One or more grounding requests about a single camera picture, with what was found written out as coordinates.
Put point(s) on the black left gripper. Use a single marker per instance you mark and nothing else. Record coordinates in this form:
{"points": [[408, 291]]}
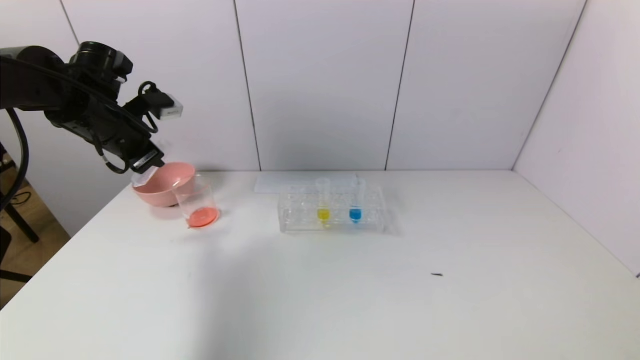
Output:
{"points": [[148, 159]]}

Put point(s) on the test tube with red pigment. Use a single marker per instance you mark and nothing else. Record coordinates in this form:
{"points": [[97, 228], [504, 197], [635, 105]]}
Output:
{"points": [[144, 177]]}

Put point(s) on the test tube with yellow pigment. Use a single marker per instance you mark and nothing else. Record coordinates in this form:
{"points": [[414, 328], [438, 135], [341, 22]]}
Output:
{"points": [[323, 215]]}

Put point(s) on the clear glass beaker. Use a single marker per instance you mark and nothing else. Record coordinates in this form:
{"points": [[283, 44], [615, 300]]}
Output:
{"points": [[202, 216]]}

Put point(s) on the test tube with blue pigment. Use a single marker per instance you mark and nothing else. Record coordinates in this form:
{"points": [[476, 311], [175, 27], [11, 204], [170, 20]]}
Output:
{"points": [[355, 215]]}

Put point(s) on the clear acrylic test tube rack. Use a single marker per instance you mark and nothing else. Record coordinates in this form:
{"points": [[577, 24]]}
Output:
{"points": [[372, 210]]}

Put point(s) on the pink plastic bowl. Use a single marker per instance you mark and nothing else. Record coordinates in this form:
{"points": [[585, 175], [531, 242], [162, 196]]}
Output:
{"points": [[165, 192]]}

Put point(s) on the white paper sheet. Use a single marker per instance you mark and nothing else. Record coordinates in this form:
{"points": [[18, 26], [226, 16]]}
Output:
{"points": [[280, 183]]}

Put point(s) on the black stand leg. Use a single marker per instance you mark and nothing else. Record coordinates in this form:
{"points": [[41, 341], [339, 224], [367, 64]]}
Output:
{"points": [[22, 222]]}

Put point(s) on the black chair base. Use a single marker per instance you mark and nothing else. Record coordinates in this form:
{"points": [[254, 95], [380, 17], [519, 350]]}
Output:
{"points": [[6, 250]]}

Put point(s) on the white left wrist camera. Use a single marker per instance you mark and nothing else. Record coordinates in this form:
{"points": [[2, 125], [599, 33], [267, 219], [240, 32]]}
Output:
{"points": [[170, 109]]}

